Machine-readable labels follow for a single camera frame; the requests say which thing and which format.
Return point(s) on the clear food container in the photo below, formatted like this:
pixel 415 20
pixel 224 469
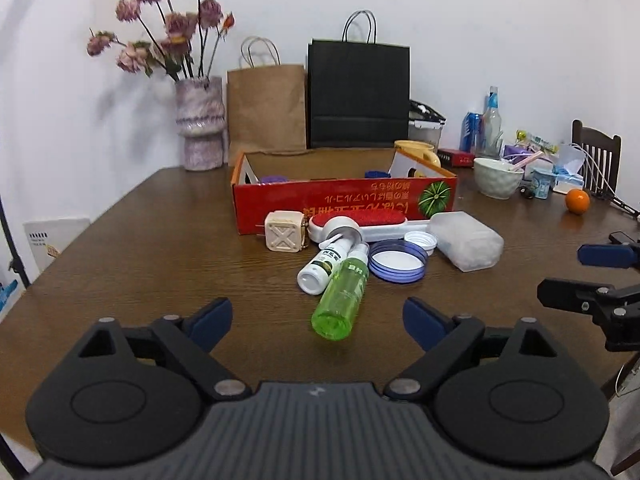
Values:
pixel 425 124

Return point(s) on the pink spoon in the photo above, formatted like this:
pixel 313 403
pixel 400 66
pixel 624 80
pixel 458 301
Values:
pixel 527 160

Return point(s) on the large blue-rimmed lid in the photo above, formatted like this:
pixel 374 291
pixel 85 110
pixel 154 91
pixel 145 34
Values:
pixel 398 261

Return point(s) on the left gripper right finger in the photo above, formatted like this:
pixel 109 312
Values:
pixel 447 345

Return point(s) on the purple textured vase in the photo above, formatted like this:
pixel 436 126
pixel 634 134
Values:
pixel 201 121

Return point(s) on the orange fruit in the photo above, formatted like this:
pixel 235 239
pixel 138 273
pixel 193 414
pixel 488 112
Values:
pixel 577 201

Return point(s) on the blue tissue pack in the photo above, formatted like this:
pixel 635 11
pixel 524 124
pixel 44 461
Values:
pixel 565 181

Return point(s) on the beige cube charger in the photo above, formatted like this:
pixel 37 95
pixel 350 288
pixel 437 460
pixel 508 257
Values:
pixel 285 231

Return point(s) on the clear soda bottle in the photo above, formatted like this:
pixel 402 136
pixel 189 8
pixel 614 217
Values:
pixel 492 125

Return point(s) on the white panel on floor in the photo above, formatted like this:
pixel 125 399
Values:
pixel 48 238

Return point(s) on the studio light on stand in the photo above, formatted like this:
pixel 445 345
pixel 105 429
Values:
pixel 16 263

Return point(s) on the white ceramic bowl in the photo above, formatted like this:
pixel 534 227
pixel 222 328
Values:
pixel 497 179

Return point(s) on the red cardboard pumpkin box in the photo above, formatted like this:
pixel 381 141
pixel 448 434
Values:
pixel 333 180

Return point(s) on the green spray bottle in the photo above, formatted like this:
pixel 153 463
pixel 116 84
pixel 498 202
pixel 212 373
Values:
pixel 339 305

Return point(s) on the dried pink rose bouquet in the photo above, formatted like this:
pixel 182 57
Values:
pixel 182 44

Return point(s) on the brown paper bag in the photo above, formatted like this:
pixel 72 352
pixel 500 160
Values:
pixel 266 102

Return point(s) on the red flat box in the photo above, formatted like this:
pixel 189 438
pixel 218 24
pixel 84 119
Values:
pixel 454 158

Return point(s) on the dark wooden chair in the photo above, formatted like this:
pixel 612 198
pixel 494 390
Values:
pixel 602 163

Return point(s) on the black paper bag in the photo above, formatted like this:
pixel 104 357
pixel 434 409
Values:
pixel 357 92

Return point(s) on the dark blue scalloped lid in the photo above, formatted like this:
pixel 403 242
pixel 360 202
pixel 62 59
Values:
pixel 376 174

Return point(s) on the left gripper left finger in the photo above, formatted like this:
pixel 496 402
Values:
pixel 187 343

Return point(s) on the purple jar lid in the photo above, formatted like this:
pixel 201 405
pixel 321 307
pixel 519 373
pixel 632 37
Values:
pixel 273 179

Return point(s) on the small white cap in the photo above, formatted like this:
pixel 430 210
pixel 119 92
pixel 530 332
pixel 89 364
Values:
pixel 424 240

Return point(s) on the small blue yogurt cup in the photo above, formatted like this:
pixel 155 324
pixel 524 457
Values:
pixel 543 181

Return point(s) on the yellow mug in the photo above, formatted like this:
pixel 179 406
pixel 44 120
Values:
pixel 419 149

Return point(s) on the translucent plastic box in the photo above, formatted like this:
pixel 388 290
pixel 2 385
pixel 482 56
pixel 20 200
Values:
pixel 469 244

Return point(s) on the white pill bottle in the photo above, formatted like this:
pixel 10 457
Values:
pixel 315 276

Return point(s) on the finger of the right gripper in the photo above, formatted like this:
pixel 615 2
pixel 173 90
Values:
pixel 604 303
pixel 620 252

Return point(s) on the red white lint brush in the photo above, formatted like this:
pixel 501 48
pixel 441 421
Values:
pixel 371 225

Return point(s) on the blue soda can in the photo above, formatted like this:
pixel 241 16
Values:
pixel 471 132

